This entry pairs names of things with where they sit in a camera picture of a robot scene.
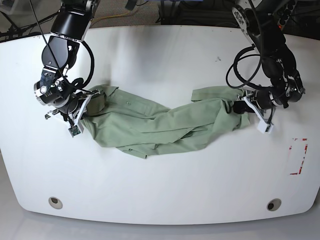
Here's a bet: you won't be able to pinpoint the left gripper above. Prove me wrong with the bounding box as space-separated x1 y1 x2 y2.
232 90 276 118

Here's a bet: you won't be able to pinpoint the table grommet hole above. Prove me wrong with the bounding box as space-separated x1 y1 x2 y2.
48 197 63 210
266 198 282 212

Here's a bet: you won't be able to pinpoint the green T-shirt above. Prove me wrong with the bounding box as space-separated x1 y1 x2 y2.
81 85 250 159

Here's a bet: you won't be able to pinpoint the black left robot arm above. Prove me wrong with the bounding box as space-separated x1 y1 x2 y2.
232 0 305 113

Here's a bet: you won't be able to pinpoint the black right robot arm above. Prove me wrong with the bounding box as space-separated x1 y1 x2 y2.
34 0 100 126

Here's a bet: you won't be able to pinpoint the black power strip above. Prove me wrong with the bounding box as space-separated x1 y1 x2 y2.
276 0 298 31

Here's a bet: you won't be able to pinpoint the yellow cable on floor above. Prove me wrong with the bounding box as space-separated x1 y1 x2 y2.
91 8 133 26

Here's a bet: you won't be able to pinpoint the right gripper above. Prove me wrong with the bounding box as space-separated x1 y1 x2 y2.
53 93 91 125

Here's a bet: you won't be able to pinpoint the red tape rectangle marking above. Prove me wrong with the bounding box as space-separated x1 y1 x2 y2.
286 138 308 176

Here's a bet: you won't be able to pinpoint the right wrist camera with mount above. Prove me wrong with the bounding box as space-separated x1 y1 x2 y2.
44 91 101 139

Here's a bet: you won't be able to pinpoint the black tripod legs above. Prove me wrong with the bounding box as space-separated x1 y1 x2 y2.
0 9 57 42

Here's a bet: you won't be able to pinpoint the left table grommet hole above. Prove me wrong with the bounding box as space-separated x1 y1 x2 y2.
48 197 63 210

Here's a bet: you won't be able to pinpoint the right table grommet hole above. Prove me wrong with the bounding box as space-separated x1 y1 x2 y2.
266 198 282 212

